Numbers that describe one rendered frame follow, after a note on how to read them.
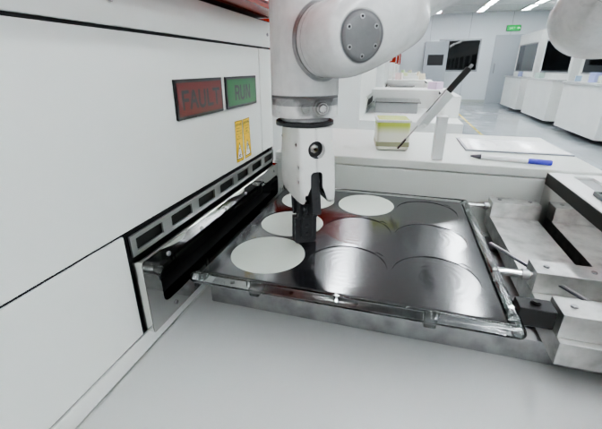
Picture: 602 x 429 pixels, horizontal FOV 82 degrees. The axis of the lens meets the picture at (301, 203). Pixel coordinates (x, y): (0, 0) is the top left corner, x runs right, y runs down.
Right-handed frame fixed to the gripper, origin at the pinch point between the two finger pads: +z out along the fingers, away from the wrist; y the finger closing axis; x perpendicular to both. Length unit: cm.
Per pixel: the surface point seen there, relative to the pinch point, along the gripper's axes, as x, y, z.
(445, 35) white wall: -821, 1036, -120
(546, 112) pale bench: -695, 519, 66
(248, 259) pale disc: 8.7, -3.0, 2.0
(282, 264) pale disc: 4.7, -5.7, 2.0
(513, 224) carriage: -38.3, -1.5, 4.0
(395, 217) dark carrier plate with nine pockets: -17.4, 3.4, 2.0
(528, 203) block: -42.5, 0.1, 1.2
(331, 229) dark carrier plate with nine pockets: -5.3, 2.2, 2.1
